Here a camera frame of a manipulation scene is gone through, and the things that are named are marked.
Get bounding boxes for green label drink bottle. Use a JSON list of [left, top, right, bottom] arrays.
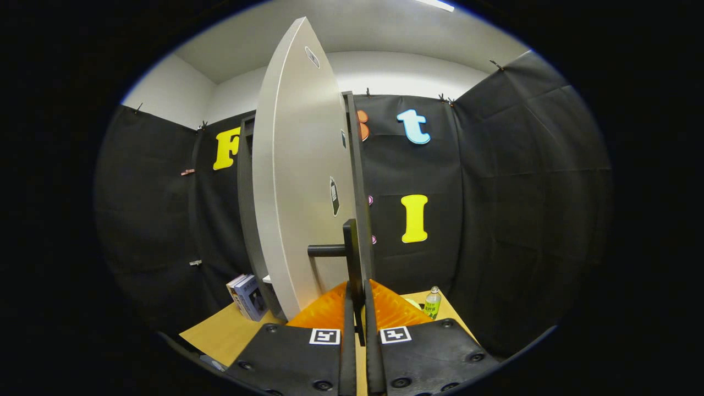
[[423, 286, 442, 321]]

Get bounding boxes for white book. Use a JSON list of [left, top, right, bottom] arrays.
[[227, 274, 252, 320]]

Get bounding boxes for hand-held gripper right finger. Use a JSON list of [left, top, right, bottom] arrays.
[[363, 279, 499, 396]]

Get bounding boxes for black backdrop cloth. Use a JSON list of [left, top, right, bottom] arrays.
[[93, 49, 614, 358]]

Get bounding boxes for black cabinet door handle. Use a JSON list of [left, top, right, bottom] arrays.
[[307, 219, 367, 347]]

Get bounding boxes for blue book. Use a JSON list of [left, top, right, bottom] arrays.
[[234, 275, 270, 322]]

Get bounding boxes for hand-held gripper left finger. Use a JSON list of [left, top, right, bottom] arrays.
[[225, 280, 357, 396]]

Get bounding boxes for beige shoe cabinet door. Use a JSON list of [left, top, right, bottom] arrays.
[[252, 16, 358, 322]]

